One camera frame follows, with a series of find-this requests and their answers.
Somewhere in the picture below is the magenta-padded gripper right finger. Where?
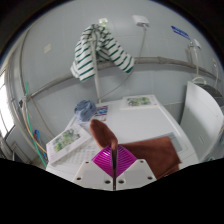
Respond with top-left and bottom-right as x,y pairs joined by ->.
114,144 -> 158,191

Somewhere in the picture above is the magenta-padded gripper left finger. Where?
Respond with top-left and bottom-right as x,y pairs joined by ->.
72,145 -> 116,191

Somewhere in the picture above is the brown towel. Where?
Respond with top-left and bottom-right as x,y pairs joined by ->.
89,118 -> 183,181

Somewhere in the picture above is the large white box, green print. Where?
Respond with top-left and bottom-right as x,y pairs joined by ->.
45,123 -> 93,164

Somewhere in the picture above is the printed paper leaflet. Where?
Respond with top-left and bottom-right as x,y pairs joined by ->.
94,104 -> 109,123

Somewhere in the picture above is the crumpled blue cloth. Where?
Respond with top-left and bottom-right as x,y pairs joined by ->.
73,99 -> 98,123

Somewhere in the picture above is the small white box, green print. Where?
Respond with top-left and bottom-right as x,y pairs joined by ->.
119,94 -> 161,111

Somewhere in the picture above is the white appliance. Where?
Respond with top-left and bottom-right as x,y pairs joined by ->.
179,80 -> 224,163

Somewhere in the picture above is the white upright pole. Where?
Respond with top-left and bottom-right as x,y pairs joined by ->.
91,33 -> 103,104

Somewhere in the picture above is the window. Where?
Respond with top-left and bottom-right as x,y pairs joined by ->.
0,71 -> 16,138

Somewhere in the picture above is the green-white striped shirt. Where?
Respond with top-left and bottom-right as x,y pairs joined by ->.
69,23 -> 135,83

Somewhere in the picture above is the green hose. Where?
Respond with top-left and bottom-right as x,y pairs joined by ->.
23,82 -> 48,168

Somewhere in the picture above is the yellow hose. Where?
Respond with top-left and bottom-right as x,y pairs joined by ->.
21,99 -> 48,154

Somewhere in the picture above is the grey wall pipe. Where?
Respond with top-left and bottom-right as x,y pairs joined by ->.
28,56 -> 221,101

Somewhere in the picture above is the white cable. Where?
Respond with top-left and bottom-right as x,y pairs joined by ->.
99,26 -> 148,100

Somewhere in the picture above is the white wall label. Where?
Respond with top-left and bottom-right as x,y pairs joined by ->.
43,43 -> 53,54

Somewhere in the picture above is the blue wall sign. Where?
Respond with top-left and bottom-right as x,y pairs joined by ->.
170,25 -> 191,40

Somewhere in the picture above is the white wall socket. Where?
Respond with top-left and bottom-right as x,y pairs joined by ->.
132,14 -> 150,28

